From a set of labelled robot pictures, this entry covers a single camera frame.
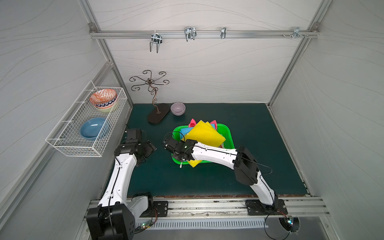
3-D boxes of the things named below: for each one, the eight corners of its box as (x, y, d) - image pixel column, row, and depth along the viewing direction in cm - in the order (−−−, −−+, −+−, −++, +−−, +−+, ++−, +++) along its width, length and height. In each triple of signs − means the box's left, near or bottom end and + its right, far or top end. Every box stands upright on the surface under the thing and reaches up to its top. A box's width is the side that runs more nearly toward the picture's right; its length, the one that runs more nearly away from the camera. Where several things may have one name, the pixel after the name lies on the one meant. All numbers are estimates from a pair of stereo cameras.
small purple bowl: (170, 116, 114) (169, 111, 110) (171, 107, 121) (171, 102, 116) (185, 116, 114) (184, 111, 110) (185, 107, 121) (185, 102, 116)
